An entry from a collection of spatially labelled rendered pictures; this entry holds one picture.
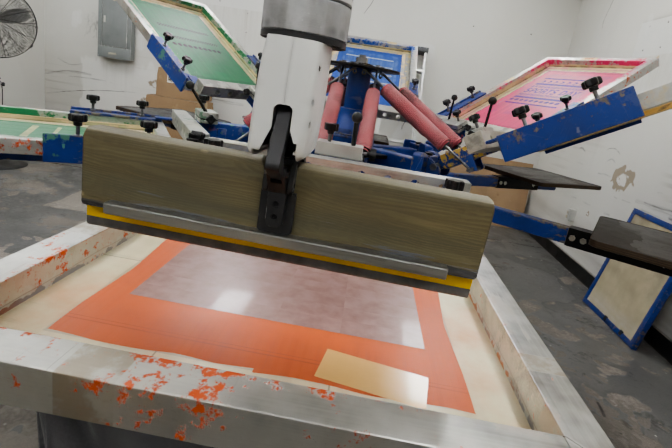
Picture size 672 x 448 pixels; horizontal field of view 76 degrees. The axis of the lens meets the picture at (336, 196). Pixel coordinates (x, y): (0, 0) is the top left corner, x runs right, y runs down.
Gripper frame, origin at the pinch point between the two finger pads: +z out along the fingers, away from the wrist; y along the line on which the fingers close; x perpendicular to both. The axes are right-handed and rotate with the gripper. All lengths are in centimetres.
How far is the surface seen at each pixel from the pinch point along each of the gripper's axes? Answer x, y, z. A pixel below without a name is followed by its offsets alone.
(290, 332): 2.5, -2.3, 14.6
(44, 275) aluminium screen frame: -25.1, -1.7, 13.1
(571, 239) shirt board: 71, -87, 20
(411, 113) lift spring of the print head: 20, -109, -7
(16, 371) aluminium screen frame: -15.2, 13.9, 11.8
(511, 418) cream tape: 24.2, 4.7, 14.4
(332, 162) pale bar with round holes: 0, -68, 7
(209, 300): -7.9, -5.7, 14.6
